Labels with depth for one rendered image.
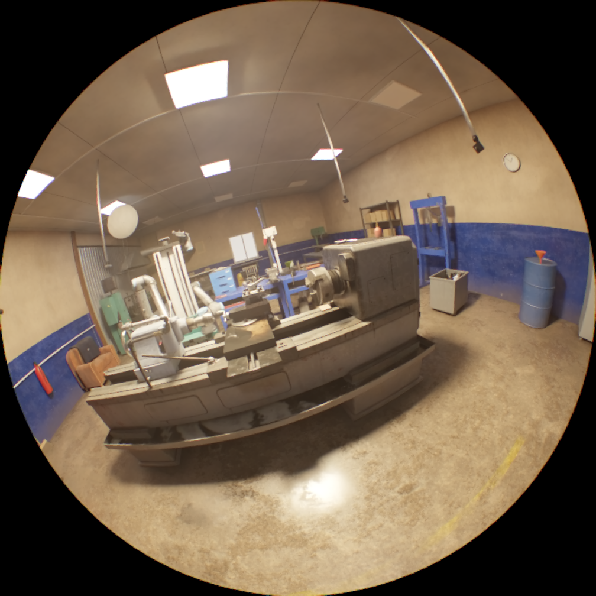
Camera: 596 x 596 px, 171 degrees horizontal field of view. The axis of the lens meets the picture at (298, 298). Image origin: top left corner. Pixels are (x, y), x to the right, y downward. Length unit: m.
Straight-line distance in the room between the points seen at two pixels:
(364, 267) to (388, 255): 0.21
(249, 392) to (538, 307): 3.52
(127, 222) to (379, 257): 4.50
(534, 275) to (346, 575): 3.43
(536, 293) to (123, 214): 6.95
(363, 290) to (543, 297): 2.77
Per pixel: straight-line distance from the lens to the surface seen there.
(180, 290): 2.50
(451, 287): 3.17
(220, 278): 3.23
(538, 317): 3.46
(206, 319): 1.32
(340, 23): 2.37
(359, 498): 1.49
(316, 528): 1.47
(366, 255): 1.27
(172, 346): 1.34
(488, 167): 4.19
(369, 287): 1.31
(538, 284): 3.31
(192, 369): 1.38
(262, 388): 1.31
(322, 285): 1.28
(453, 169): 4.48
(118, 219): 4.69
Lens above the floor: 1.45
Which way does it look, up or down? 17 degrees down
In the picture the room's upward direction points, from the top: 13 degrees counter-clockwise
